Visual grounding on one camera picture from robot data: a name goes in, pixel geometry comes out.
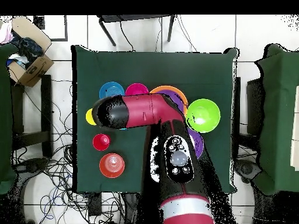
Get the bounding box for pink plastic bowl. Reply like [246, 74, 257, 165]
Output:
[124, 83, 150, 97]

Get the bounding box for small red-orange plastic bowl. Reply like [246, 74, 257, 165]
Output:
[99, 152, 126, 179]

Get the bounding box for dark green tablecloth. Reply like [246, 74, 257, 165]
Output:
[71, 44, 240, 194]

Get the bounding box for white panel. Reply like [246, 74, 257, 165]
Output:
[290, 85, 299, 172]

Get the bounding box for black floor device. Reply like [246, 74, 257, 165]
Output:
[13, 157, 50, 174]

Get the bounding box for purple plastic bowl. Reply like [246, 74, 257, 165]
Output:
[157, 89, 186, 114]
[186, 127, 204, 160]

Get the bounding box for large orange plastic bowl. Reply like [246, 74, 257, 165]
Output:
[149, 85, 189, 117]

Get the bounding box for green cloth covered table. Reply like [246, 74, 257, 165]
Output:
[253, 43, 299, 196]
[0, 43, 19, 195]

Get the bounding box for black metal frame table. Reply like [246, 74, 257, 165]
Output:
[96, 14, 176, 47]

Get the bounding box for grey round floor foot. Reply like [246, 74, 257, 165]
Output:
[234, 159, 262, 184]

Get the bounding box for pile of clothes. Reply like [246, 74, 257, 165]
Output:
[0, 22, 45, 69]

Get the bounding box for blue plastic bowl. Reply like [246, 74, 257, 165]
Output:
[99, 81, 125, 100]

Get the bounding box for tangle of floor cables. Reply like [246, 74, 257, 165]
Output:
[11, 76, 124, 224]

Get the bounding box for black floor frame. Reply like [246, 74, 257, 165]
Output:
[33, 15, 68, 42]

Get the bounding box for cardboard box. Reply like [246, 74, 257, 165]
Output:
[6, 15, 55, 88]

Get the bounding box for yellow plastic cup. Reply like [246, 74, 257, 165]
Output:
[85, 108, 97, 126]

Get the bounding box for black power brick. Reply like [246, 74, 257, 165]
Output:
[88, 192, 103, 216]

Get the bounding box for green plastic bowl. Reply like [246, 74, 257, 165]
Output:
[186, 98, 221, 134]

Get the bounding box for red plastic cup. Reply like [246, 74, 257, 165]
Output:
[92, 133, 111, 152]

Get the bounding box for black stand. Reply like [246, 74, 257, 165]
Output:
[246, 78, 266, 137]

